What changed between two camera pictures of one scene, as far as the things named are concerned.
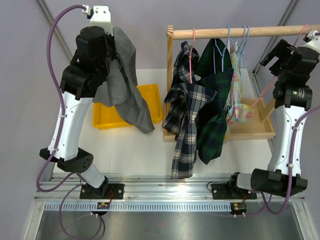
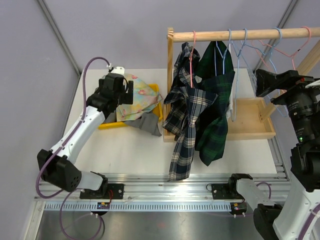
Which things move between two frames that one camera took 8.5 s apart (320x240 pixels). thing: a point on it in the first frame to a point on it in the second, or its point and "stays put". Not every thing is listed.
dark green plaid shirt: x=216 y=68 stays put
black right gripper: x=284 y=51 to x=268 y=81
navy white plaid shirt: x=187 y=98 stays put
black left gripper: x=109 y=38 to x=126 y=97
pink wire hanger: x=276 y=77 to x=292 y=56
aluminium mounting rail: x=146 y=192 stays put
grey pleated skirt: x=119 y=92 to x=147 y=121
